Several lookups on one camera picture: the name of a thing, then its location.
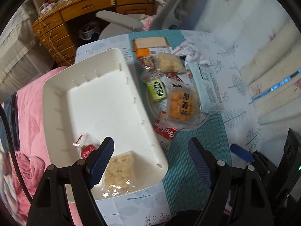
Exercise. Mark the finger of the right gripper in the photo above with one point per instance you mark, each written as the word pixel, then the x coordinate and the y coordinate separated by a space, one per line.
pixel 241 153

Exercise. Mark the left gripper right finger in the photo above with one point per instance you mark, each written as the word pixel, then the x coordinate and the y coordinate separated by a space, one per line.
pixel 237 195

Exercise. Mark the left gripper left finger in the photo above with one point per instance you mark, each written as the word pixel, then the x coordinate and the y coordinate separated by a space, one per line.
pixel 50 204

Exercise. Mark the light blue snack packet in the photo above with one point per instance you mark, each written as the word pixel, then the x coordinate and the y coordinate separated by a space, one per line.
pixel 207 88

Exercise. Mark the red candy clear wrapper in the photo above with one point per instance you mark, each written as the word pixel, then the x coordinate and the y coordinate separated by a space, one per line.
pixel 85 144

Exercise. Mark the orange egg yolk pastry pack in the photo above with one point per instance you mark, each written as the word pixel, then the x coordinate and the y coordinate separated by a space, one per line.
pixel 182 105

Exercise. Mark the rice cracker pack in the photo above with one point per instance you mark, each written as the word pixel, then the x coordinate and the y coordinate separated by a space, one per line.
pixel 119 177

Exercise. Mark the red Cookies packet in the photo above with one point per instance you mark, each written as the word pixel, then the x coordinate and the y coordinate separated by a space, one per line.
pixel 165 130

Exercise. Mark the green snack packet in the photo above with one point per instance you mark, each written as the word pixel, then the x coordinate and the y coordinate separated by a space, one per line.
pixel 156 90

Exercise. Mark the white red packet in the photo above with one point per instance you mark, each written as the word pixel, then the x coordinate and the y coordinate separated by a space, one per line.
pixel 190 51

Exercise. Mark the rice puff pack clear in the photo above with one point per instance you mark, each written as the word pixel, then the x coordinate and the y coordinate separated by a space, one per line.
pixel 169 63

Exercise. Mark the white plastic storage bin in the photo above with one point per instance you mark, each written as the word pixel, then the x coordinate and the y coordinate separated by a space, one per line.
pixel 98 96

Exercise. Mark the nut candy clear wrapper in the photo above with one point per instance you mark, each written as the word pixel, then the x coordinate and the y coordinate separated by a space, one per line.
pixel 147 63

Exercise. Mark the brown wafer cracker pack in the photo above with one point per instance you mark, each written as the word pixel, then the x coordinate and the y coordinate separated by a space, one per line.
pixel 149 42

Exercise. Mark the pink bed blanket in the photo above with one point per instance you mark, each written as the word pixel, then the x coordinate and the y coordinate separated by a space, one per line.
pixel 32 157

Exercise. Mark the teal patterned table mat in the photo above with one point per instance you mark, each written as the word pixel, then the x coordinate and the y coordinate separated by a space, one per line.
pixel 182 186

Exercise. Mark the dark blue folded cloth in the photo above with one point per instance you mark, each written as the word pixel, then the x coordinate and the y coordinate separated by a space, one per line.
pixel 11 111

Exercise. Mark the grey office chair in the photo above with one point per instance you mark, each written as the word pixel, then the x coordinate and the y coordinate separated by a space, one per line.
pixel 171 15

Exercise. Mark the wooden desk with drawers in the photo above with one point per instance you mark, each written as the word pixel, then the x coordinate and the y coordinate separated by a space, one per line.
pixel 58 29

